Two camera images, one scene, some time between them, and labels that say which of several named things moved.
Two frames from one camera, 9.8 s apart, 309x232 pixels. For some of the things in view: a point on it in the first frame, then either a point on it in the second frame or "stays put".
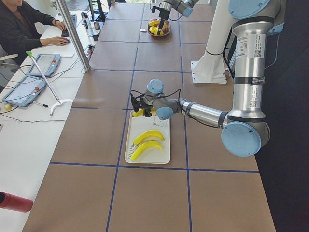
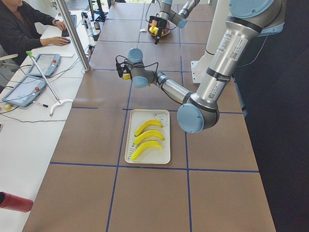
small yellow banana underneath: x=154 y=29 stays put
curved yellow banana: x=139 y=113 to x=152 y=122
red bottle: x=10 y=201 stays put
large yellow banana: x=149 y=133 stays put
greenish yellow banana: x=144 y=146 stays put
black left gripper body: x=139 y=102 to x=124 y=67
